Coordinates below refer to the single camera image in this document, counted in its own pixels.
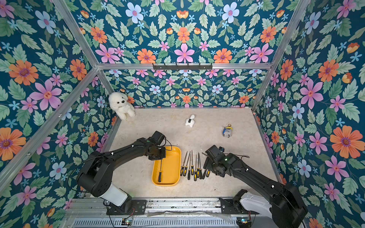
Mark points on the file tool three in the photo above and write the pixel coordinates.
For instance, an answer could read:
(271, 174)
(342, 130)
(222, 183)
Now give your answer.
(189, 168)

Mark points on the file tool four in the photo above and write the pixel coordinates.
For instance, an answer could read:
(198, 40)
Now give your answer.
(192, 163)

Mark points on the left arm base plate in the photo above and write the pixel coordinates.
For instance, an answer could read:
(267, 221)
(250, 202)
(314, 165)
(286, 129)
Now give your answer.
(129, 207)

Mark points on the file tool six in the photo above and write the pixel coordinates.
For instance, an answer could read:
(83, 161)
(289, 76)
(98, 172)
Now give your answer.
(198, 167)

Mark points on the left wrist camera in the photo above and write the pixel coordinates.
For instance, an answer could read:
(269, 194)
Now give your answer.
(157, 138)

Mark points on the file tool two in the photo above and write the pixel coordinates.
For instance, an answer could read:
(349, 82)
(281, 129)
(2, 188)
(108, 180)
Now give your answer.
(186, 167)

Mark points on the yellow plastic storage tray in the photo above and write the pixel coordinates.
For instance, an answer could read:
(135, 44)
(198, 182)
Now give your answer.
(170, 168)

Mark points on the file tool five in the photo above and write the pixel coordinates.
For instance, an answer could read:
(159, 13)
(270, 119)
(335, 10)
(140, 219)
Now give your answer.
(195, 168)

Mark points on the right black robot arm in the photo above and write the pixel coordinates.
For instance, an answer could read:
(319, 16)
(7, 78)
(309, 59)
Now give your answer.
(282, 203)

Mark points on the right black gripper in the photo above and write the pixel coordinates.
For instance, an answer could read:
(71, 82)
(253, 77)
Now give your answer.
(212, 164)

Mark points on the file tool ten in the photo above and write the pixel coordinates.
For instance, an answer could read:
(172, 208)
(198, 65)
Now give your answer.
(160, 172)

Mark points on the small white toy figure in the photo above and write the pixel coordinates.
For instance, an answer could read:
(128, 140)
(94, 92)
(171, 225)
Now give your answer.
(190, 121)

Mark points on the black wall hook rail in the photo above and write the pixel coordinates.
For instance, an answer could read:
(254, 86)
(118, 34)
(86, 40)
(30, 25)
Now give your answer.
(177, 67)

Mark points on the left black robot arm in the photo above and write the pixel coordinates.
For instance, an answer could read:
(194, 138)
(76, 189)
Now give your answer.
(97, 172)

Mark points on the blue yellow keychain toy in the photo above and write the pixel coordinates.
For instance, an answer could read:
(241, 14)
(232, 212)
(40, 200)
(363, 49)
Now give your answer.
(227, 131)

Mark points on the file tool one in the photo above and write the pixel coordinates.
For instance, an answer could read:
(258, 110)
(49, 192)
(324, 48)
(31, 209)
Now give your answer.
(183, 165)

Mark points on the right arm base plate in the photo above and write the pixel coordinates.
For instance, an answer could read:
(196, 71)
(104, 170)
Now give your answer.
(233, 207)

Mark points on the white plush bear toy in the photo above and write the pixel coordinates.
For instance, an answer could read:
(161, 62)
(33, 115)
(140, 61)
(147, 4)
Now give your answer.
(118, 102)

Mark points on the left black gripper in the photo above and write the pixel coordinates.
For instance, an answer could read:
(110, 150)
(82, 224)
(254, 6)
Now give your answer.
(163, 156)

